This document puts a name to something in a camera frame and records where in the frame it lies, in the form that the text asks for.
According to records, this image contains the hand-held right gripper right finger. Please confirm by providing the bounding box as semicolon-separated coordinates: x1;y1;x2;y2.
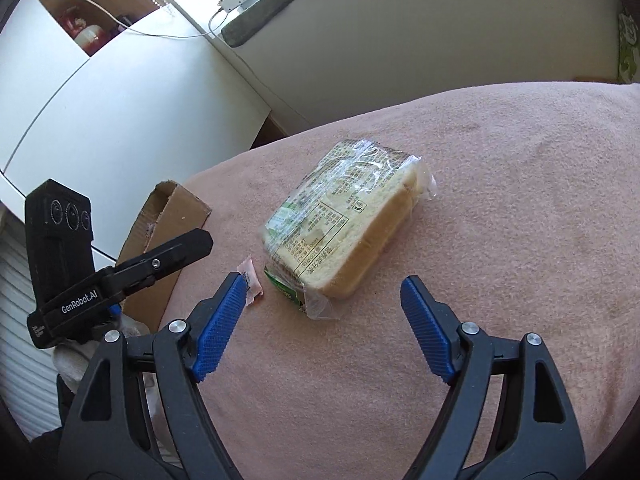
401;275;587;480

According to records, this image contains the brown cardboard box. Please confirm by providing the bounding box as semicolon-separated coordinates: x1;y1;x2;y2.
115;181;213;331

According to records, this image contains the green white carton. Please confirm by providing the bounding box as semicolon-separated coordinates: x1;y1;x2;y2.
617;7;640;83

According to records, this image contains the clear bag of sliced bread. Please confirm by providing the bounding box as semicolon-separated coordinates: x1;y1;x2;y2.
257;140;437;322

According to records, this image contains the pink blanket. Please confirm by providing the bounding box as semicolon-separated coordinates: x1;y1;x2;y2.
150;81;640;480

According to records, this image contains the white cabinet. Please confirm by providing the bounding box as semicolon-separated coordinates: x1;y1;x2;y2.
0;0;273;261

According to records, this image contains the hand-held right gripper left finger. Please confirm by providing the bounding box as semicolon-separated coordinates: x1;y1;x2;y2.
57;271;249;480

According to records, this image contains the white power cable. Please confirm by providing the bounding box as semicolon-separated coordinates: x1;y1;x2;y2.
47;0;273;111

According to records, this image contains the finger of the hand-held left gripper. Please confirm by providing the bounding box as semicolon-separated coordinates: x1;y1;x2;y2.
112;228;214;295

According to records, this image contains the person's left hand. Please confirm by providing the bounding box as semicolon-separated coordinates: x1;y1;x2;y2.
52;315;152;377

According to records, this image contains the cardboard storage box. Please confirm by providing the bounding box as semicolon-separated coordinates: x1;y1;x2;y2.
32;0;163;57

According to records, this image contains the pink white snack packet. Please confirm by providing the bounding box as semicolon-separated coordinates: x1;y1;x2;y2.
237;257;264;306

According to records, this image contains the white ribbed radiator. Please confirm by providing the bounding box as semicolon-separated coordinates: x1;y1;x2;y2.
0;210;68;441

